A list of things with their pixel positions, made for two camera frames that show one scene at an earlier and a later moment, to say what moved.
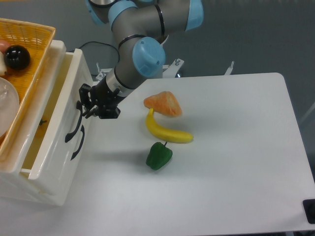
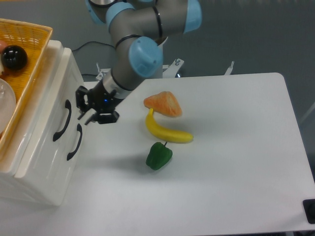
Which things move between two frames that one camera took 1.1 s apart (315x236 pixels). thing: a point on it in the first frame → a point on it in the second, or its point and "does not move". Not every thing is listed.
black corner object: x=309 y=205 does not move
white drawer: x=61 y=139 → x=60 y=108
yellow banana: x=172 y=135 does not move
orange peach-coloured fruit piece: x=165 y=103 does not move
